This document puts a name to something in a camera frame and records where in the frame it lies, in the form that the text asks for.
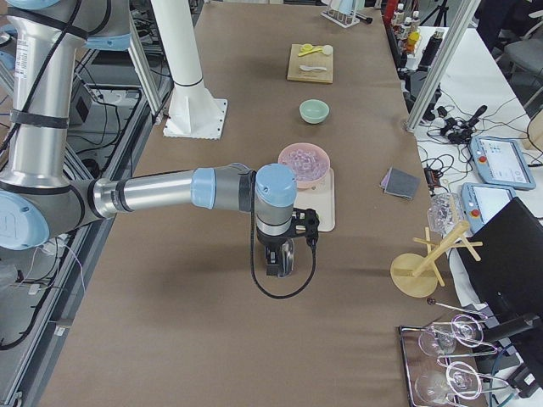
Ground mint green bowl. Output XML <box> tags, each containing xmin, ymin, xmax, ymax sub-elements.
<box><xmin>299</xmin><ymin>99</ymin><xmax>330</xmax><ymax>125</ymax></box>

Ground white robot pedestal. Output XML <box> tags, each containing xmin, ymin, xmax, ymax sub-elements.
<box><xmin>152</xmin><ymin>0</ymin><xmax>227</xmax><ymax>140</ymax></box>

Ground bamboo cutting board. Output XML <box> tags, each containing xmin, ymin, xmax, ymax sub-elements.
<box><xmin>287</xmin><ymin>43</ymin><xmax>334</xmax><ymax>84</ymax></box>

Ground wooden cup tree stand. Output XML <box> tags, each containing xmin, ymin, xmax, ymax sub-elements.
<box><xmin>389</xmin><ymin>195</ymin><xmax>484</xmax><ymax>298</ymax></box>

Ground grey folded cloth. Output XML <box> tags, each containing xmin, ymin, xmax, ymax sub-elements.
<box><xmin>380</xmin><ymin>167</ymin><xmax>421</xmax><ymax>200</ymax></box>

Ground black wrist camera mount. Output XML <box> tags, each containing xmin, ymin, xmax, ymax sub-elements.
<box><xmin>292</xmin><ymin>208</ymin><xmax>320</xmax><ymax>249</ymax></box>

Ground lower blue teach pendant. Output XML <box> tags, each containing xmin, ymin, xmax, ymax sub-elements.
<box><xmin>461</xmin><ymin>182</ymin><xmax>517</xmax><ymax>233</ymax></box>

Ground wine glass rack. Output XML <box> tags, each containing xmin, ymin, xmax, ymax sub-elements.
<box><xmin>398</xmin><ymin>309</ymin><xmax>510</xmax><ymax>406</ymax></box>

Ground black monitor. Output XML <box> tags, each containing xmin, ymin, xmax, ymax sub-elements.
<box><xmin>458</xmin><ymin>198</ymin><xmax>542</xmax><ymax>316</ymax></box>

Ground white onion half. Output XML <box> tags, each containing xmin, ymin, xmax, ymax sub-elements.
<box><xmin>322</xmin><ymin>45</ymin><xmax>333</xmax><ymax>56</ymax></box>

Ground blue teach pendant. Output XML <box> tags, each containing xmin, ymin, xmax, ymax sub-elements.
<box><xmin>468</xmin><ymin>136</ymin><xmax>536</xmax><ymax>191</ymax></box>
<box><xmin>461</xmin><ymin>182</ymin><xmax>517</xmax><ymax>233</ymax></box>

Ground white ceramic spoon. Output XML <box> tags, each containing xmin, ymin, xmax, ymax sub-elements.
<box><xmin>299</xmin><ymin>64</ymin><xmax>327</xmax><ymax>72</ymax></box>

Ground upper blue teach pendant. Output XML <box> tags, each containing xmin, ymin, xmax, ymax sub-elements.
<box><xmin>468</xmin><ymin>136</ymin><xmax>536</xmax><ymax>191</ymax></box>

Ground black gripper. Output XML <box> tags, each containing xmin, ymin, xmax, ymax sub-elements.
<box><xmin>258</xmin><ymin>235</ymin><xmax>287</xmax><ymax>277</ymax></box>

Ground aluminium frame post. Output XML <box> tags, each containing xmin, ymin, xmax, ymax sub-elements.
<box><xmin>405</xmin><ymin>0</ymin><xmax>480</xmax><ymax>133</ymax></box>

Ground beige serving tray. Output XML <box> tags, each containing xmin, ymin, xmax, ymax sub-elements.
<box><xmin>294</xmin><ymin>169</ymin><xmax>336</xmax><ymax>232</ymax></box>

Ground pink bowl of ice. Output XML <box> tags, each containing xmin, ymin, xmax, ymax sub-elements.
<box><xmin>277</xmin><ymin>142</ymin><xmax>331</xmax><ymax>189</ymax></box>

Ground metal ice scoop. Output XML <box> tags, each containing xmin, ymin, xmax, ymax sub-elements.
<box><xmin>277</xmin><ymin>238</ymin><xmax>295</xmax><ymax>278</ymax></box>

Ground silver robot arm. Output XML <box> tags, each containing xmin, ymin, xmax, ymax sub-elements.
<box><xmin>1</xmin><ymin>1</ymin><xmax>297</xmax><ymax>276</ymax></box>

